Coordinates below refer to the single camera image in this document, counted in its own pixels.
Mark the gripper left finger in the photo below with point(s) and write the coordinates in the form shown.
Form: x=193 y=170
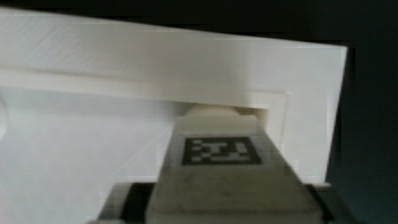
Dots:
x=127 y=202

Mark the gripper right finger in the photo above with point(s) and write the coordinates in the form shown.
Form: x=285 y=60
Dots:
x=336 y=214

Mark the white table leg with tag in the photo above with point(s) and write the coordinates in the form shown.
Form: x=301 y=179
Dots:
x=226 y=182

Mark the white square tabletop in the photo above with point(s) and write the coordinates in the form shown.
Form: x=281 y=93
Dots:
x=100 y=79

